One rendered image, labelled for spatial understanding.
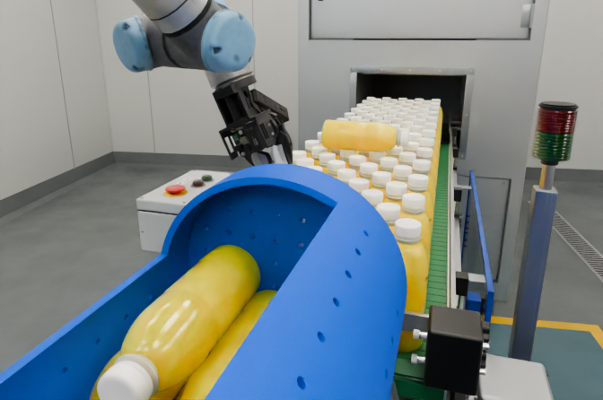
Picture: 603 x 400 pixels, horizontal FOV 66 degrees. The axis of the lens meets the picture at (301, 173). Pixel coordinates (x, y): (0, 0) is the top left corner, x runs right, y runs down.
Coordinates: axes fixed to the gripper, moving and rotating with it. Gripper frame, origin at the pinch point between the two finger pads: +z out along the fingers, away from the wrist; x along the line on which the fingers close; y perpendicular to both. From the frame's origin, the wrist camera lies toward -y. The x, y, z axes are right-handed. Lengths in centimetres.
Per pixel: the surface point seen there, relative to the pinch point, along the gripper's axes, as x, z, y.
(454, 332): 23.4, 21.3, 18.4
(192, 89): -228, -49, -359
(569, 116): 48, 7, -17
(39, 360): -2, -4, 50
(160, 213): -19.7, -4.3, 9.2
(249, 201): 7.7, -5.5, 26.0
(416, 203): 20.4, 10.4, -3.3
